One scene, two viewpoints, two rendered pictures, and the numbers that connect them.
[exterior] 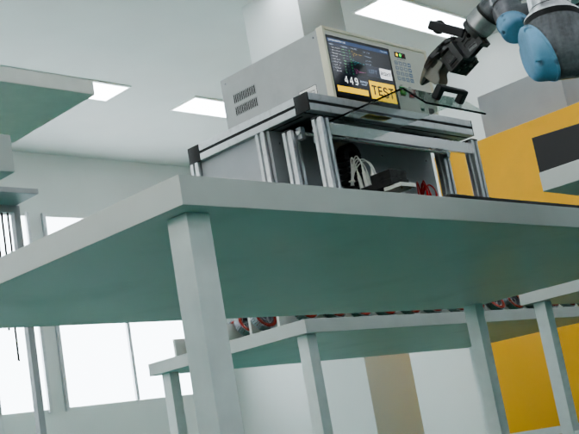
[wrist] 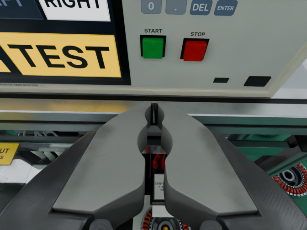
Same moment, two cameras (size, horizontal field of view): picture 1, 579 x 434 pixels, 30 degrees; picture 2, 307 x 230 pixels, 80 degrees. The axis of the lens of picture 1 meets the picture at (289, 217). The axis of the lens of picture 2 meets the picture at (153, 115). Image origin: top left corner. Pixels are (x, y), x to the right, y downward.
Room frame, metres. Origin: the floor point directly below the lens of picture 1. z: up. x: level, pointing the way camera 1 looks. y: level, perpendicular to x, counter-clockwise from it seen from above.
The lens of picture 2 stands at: (2.65, -0.46, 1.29)
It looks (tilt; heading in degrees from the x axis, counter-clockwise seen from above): 56 degrees down; 46
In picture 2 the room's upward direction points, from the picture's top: 2 degrees clockwise
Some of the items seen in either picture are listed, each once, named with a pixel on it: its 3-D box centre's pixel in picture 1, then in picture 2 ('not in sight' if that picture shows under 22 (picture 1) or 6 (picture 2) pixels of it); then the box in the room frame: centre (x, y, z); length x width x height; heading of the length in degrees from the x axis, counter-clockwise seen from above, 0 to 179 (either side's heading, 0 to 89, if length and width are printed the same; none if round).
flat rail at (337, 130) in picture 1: (402, 139); (95, 145); (2.67, -0.32, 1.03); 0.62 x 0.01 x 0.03; 137
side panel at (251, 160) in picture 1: (239, 210); not in sight; (2.63, 0.12, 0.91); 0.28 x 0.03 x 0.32; 47
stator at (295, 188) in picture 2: not in sight; (286, 175); (3.03, -0.61, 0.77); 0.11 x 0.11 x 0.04
